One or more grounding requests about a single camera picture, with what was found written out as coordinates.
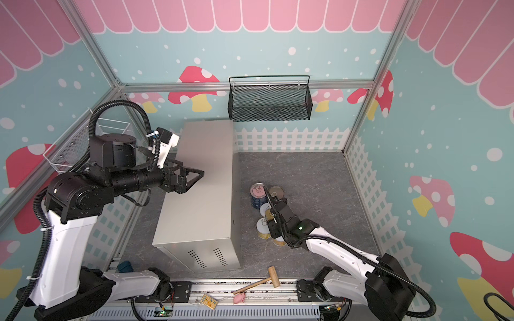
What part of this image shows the green circuit board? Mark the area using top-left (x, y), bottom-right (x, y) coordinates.
top-left (154, 306), bottom-right (173, 318)

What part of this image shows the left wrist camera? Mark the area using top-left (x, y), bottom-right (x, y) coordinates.
top-left (146, 127), bottom-right (180, 170)

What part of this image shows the dark blue tomato can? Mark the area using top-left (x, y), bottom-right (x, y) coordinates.
top-left (269, 186), bottom-right (285, 200)

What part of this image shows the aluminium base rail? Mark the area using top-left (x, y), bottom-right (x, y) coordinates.
top-left (86, 277), bottom-right (414, 321)

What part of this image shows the grey metal counter cabinet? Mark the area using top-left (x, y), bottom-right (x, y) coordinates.
top-left (153, 120), bottom-right (242, 273)

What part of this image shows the wooden toy mallet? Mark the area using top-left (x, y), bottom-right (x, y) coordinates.
top-left (233, 266), bottom-right (281, 295)

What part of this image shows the black mesh wall basket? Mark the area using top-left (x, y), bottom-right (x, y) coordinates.
top-left (228, 75), bottom-right (313, 122)

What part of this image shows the yellow toy block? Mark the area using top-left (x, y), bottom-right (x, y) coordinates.
top-left (200, 294), bottom-right (219, 310)

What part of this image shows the teal sponge block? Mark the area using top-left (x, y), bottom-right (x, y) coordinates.
top-left (117, 261), bottom-right (133, 273)

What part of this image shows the small yellow can white lid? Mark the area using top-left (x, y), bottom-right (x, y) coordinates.
top-left (256, 217), bottom-right (271, 239)
top-left (259, 203), bottom-right (271, 217)
top-left (272, 237), bottom-right (286, 247)

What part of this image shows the white mesh wall basket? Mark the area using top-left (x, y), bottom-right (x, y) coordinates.
top-left (43, 118), bottom-right (133, 174)

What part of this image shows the pink pig toy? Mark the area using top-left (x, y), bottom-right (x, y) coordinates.
top-left (233, 292), bottom-right (246, 304)

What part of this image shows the gold sardine tin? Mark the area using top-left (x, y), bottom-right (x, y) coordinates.
top-left (265, 209), bottom-right (277, 223)

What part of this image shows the blue soup can pink lid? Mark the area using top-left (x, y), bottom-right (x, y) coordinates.
top-left (250, 183), bottom-right (268, 209)

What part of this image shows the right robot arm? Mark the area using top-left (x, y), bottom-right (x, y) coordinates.
top-left (262, 187), bottom-right (437, 320)

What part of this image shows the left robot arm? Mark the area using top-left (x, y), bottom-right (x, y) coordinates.
top-left (7, 100), bottom-right (205, 320)

